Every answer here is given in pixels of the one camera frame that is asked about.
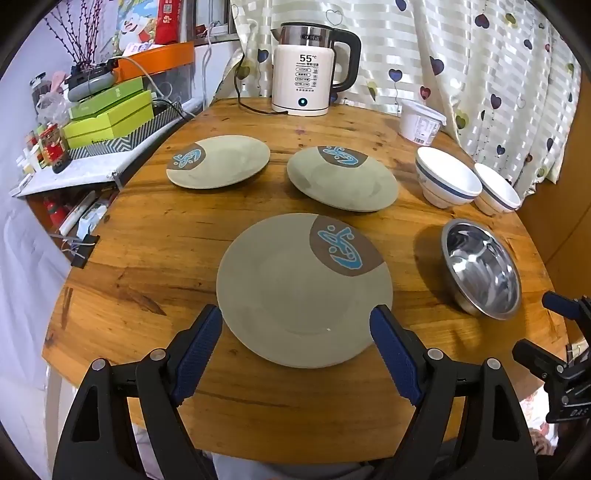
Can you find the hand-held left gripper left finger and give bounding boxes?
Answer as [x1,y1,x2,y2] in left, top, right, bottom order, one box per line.
[52,304,225,480]

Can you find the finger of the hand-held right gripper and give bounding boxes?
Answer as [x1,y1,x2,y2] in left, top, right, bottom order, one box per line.
[542,291,591,324]
[512,339,564,384]

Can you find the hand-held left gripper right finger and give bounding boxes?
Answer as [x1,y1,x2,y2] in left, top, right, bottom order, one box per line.
[369,304,541,480]

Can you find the stainless steel bowl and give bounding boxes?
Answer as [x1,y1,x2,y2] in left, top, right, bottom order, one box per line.
[440,218,522,321]

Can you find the grey-green plate blue print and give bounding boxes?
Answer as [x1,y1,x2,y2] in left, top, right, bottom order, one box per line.
[166,135,271,190]
[287,145,400,213]
[216,213,394,369]

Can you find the white bowl blue stripe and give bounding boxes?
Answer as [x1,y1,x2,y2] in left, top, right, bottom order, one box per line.
[414,147,483,209]
[473,163,523,217]

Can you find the brown wooden cabinet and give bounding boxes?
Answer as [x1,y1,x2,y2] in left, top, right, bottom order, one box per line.
[522,180,591,296]

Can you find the grey clothing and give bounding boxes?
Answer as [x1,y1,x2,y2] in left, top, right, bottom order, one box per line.
[210,450,384,480]

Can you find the black binder clip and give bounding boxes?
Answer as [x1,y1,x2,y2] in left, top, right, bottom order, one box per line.
[69,233,100,268]

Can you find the white tube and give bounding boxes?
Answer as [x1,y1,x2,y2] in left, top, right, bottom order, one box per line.
[60,191,109,236]

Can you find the small red bottle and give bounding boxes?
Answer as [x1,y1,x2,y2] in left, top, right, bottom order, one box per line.
[44,196,68,229]

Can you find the white shelf board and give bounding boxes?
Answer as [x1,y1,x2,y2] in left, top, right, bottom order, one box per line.
[11,95,204,199]

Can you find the chevron patterned box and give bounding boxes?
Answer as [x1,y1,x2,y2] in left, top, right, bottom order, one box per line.
[67,102,183,162]

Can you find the white plastic tub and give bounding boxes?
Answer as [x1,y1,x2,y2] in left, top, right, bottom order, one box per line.
[398,98,447,146]

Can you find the green flat box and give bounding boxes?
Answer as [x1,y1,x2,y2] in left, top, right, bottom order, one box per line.
[62,90,155,139]
[69,76,145,121]

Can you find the red label bottle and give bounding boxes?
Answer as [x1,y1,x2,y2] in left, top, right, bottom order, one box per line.
[44,124,70,174]

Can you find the clear plastic bag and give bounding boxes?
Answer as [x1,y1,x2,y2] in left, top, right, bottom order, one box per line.
[36,90,68,123]

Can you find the grey oval case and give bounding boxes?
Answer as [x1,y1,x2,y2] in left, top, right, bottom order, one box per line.
[67,71,116,102]

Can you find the cream electric kettle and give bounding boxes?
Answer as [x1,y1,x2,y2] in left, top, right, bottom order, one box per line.
[270,22,362,116]

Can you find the heart print curtain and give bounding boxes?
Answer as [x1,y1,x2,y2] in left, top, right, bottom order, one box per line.
[231,0,583,185]

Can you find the orange-lid clear storage box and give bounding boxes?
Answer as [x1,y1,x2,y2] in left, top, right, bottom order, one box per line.
[117,41,197,104]

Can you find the red printed box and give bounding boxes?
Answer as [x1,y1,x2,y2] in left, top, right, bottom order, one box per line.
[159,0,181,44]

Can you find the cartoon printed box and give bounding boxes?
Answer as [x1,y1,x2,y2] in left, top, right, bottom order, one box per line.
[111,0,162,51]

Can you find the purple twig branches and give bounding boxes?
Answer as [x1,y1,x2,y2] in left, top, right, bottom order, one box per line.
[46,0,100,65]

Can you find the black kettle cable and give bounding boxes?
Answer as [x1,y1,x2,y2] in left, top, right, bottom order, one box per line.
[236,65,278,115]

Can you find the white cable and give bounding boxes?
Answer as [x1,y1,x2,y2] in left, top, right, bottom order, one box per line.
[198,25,218,112]

